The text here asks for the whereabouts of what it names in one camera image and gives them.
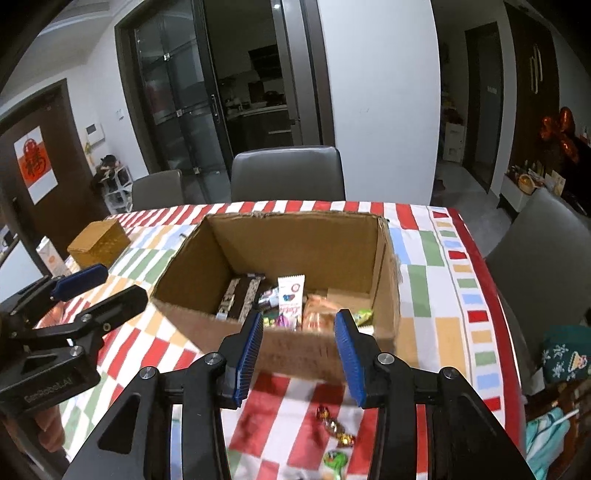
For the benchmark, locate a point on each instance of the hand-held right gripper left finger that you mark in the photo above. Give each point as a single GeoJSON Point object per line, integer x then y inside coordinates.
{"type": "Point", "coordinates": [249, 360]}

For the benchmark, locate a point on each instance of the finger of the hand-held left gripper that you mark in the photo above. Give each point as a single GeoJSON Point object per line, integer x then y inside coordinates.
{"type": "Point", "coordinates": [83, 279]}
{"type": "Point", "coordinates": [120, 300]}

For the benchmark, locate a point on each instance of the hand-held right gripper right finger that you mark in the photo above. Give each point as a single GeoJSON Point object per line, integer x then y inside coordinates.
{"type": "Point", "coordinates": [349, 364]}

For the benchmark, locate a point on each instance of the brown cardboard box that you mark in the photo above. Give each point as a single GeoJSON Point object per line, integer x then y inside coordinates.
{"type": "Point", "coordinates": [295, 355]}

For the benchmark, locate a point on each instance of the small green snack packet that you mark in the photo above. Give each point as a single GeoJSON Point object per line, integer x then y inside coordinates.
{"type": "Point", "coordinates": [364, 316]}

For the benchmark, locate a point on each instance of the golden brown snack packet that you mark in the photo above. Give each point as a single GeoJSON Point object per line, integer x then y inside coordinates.
{"type": "Point", "coordinates": [318, 314]}

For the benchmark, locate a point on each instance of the dark slim snack packet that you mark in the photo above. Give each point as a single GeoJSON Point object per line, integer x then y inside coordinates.
{"type": "Point", "coordinates": [268, 297]}

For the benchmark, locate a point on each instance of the black chocolate bar packet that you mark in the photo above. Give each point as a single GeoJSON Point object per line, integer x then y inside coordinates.
{"type": "Point", "coordinates": [240, 295]}

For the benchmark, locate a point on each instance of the long pink white snack packet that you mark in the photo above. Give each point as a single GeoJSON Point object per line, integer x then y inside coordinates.
{"type": "Point", "coordinates": [291, 295]}

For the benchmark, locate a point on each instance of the person's left hand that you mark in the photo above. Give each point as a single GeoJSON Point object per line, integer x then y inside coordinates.
{"type": "Point", "coordinates": [46, 429]}

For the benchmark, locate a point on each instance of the orange white drink carton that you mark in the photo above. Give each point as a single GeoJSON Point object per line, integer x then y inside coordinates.
{"type": "Point", "coordinates": [51, 258]}

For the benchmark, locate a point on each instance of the yellow woven box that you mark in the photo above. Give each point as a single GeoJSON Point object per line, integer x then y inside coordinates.
{"type": "Point", "coordinates": [99, 242]}

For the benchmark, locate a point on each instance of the gold red wrapped candy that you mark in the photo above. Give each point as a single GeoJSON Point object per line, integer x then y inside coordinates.
{"type": "Point", "coordinates": [342, 434]}

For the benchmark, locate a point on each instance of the dark brown door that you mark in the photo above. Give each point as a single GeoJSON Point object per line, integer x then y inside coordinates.
{"type": "Point", "coordinates": [69, 184]}

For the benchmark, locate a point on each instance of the green round candy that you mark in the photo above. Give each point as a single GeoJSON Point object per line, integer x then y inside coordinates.
{"type": "Point", "coordinates": [334, 461]}

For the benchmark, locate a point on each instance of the white shoe rack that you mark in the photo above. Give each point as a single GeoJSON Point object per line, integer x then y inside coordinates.
{"type": "Point", "coordinates": [113, 184]}

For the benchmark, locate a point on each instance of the grey dining chair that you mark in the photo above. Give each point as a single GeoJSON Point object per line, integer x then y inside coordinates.
{"type": "Point", "coordinates": [157, 189]}
{"type": "Point", "coordinates": [286, 175]}
{"type": "Point", "coordinates": [540, 267]}

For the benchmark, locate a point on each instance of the red white door poster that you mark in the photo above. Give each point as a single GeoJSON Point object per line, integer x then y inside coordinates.
{"type": "Point", "coordinates": [36, 164]}

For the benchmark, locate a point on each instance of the teal cloth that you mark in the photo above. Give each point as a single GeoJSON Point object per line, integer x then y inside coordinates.
{"type": "Point", "coordinates": [547, 434]}

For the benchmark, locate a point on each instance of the dark glass sliding door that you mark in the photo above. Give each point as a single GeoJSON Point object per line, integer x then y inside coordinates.
{"type": "Point", "coordinates": [184, 92]}

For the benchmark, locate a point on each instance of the green patterned cloth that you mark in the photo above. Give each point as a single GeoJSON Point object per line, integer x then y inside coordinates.
{"type": "Point", "coordinates": [568, 353]}

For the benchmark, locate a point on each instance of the orange wooden chair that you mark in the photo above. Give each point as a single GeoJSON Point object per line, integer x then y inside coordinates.
{"type": "Point", "coordinates": [568, 415]}

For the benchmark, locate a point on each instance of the dark sideboard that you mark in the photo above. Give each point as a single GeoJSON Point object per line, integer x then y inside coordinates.
{"type": "Point", "coordinates": [515, 201]}

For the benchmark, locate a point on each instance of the white box on floor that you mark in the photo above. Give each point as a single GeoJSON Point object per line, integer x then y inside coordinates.
{"type": "Point", "coordinates": [453, 142]}

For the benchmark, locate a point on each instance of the yellow wicker basket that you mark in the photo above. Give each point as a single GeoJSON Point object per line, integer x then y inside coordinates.
{"type": "Point", "coordinates": [527, 183]}

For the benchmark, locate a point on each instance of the dark hallway door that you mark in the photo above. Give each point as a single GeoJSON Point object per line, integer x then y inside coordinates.
{"type": "Point", "coordinates": [482, 106]}

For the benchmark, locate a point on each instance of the red foil balloons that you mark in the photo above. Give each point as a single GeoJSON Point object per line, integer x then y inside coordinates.
{"type": "Point", "coordinates": [561, 134]}

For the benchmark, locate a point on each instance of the dark wooden wardrobe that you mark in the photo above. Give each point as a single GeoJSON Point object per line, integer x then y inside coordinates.
{"type": "Point", "coordinates": [531, 83]}

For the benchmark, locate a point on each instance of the white wall intercom panel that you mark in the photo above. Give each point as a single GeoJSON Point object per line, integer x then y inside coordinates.
{"type": "Point", "coordinates": [95, 133]}

